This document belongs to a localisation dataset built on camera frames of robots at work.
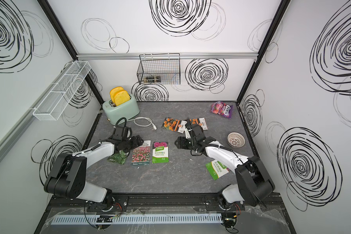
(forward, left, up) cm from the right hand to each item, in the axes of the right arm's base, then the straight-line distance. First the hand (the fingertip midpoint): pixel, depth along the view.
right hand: (180, 142), depth 85 cm
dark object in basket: (+31, +15, +23) cm, 41 cm away
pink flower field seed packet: (-5, +25, -10) cm, 27 cm away
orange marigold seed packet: (+20, +7, -9) cm, 23 cm away
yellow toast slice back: (+30, +45, +13) cm, 56 cm away
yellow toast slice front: (+27, +40, +10) cm, 50 cm away
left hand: (+2, +27, -6) cm, 27 cm away
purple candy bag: (+35, -31, -7) cm, 47 cm away
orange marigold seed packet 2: (+24, -15, -10) cm, 30 cm away
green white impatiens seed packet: (-2, +12, -9) cm, 16 cm away
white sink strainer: (+8, -38, -9) cm, 39 cm away
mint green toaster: (+22, +36, +4) cm, 43 cm away
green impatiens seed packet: (-12, -22, -10) cm, 27 cm away
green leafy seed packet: (-7, +38, -9) cm, 39 cm away
